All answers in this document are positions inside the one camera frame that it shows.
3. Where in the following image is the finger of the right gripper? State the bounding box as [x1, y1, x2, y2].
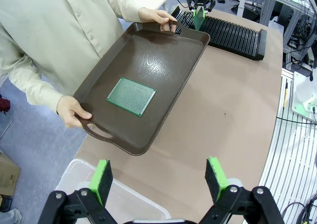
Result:
[186, 0, 199, 11]
[203, 0, 216, 13]

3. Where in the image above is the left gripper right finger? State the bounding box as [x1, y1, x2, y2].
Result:
[199, 156, 285, 224]

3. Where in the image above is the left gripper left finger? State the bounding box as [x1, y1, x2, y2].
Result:
[37, 159, 117, 224]

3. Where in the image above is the green rectangular pad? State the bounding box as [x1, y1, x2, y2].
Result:
[193, 7, 206, 31]

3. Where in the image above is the dark brown plastic tray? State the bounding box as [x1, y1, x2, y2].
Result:
[72, 20, 211, 157]

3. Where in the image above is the squarish green PCB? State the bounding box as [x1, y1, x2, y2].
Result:
[106, 77, 157, 117]

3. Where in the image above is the person's right forearm beige sleeve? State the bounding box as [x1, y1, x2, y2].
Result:
[8, 56, 65, 113]

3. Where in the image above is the person's left forearm beige sleeve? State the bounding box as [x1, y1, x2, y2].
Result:
[104, 0, 144, 22]

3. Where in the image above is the person's left hand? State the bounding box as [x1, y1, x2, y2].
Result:
[138, 7, 178, 33]

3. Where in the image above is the person's right hand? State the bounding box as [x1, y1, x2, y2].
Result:
[56, 95, 93, 129]

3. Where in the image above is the black slotted PCB rack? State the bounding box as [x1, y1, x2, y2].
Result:
[170, 5, 268, 61]

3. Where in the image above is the translucent plastic box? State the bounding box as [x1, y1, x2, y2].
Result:
[54, 158, 171, 224]

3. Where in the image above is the brown cardboard box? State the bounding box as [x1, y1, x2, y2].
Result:
[0, 151, 21, 197]

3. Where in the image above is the yellow black pen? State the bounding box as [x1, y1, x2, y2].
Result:
[283, 81, 289, 109]

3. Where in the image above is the person's torso beige shirt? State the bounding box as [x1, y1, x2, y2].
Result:
[0, 0, 129, 96]

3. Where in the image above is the aluminium profile frame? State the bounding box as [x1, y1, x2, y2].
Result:
[260, 0, 317, 70]

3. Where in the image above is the white slotted base plate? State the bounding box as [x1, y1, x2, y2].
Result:
[257, 67, 317, 224]

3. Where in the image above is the black coiled cable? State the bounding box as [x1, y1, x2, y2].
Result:
[281, 193, 317, 224]

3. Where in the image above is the thin black cable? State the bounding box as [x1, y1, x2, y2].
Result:
[276, 115, 317, 126]

